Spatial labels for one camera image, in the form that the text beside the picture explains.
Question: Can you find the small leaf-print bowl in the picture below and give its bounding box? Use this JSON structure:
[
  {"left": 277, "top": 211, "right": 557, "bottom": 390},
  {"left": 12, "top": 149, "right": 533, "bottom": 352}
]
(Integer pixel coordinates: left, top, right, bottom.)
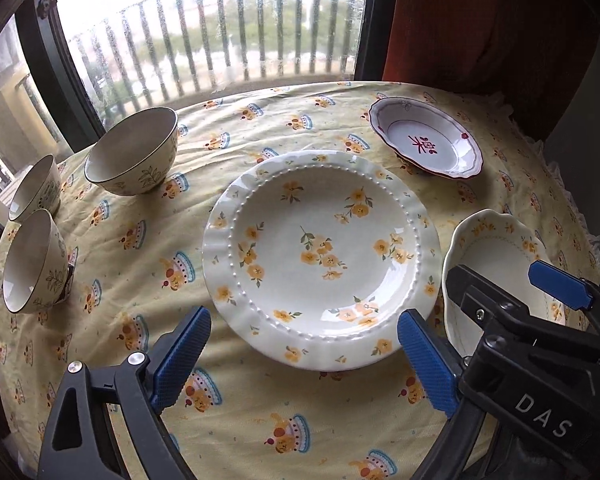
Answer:
[
  {"left": 0, "top": 208, "right": 71, "bottom": 315},
  {"left": 7, "top": 154, "right": 62, "bottom": 222}
]

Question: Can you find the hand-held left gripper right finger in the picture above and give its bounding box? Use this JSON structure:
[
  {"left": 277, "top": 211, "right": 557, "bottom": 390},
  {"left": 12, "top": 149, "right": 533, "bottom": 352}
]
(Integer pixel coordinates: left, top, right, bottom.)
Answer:
[{"left": 396, "top": 309, "right": 487, "bottom": 480}]

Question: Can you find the balcony railing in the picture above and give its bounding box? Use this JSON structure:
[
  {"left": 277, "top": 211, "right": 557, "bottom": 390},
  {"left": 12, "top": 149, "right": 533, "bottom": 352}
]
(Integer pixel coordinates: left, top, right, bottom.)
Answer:
[{"left": 65, "top": 0, "right": 371, "bottom": 117}]

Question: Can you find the white hanging cloth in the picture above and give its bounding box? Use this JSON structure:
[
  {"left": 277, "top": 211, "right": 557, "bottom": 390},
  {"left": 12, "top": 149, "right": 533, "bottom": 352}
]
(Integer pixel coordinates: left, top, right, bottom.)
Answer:
[{"left": 0, "top": 15, "right": 25, "bottom": 106}]

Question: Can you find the scalloped floral bowl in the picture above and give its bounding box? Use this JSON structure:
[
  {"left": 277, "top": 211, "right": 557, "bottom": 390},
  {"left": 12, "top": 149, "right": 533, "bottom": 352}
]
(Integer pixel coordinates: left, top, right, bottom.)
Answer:
[{"left": 441, "top": 209, "right": 567, "bottom": 358}]

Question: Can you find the yellow printed tablecloth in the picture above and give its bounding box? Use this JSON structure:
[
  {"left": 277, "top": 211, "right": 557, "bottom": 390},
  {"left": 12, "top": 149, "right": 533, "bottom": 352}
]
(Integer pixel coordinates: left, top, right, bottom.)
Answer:
[{"left": 0, "top": 80, "right": 600, "bottom": 480}]

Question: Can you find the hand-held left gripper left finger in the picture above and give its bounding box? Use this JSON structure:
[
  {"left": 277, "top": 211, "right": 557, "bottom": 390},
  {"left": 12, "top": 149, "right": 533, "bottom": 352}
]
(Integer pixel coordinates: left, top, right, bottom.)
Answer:
[{"left": 36, "top": 305, "right": 212, "bottom": 480}]

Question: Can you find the large leaf-print bowl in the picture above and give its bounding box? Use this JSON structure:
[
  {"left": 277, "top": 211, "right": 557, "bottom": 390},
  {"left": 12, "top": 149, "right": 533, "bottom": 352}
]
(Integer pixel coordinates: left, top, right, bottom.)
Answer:
[{"left": 84, "top": 106, "right": 179, "bottom": 197}]

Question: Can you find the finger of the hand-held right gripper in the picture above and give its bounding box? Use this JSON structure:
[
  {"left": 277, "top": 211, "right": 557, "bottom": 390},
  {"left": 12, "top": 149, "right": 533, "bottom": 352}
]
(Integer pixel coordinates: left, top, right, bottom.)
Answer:
[
  {"left": 446, "top": 263, "right": 532, "bottom": 342},
  {"left": 527, "top": 259, "right": 600, "bottom": 342}
]

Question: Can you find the large floral ruffled plate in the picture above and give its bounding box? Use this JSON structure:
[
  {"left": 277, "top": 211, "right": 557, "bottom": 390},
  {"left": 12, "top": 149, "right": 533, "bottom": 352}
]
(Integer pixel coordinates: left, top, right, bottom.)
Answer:
[{"left": 202, "top": 150, "right": 442, "bottom": 371}]

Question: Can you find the black window frame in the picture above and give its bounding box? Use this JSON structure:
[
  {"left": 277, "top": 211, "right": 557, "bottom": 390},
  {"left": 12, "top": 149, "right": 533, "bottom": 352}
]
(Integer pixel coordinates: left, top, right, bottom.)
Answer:
[{"left": 0, "top": 0, "right": 400, "bottom": 261}]

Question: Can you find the red-rimmed white plate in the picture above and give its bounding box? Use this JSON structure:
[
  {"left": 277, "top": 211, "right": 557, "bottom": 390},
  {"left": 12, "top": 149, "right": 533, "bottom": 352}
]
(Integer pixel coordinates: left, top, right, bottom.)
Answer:
[{"left": 369, "top": 96, "right": 482, "bottom": 178}]

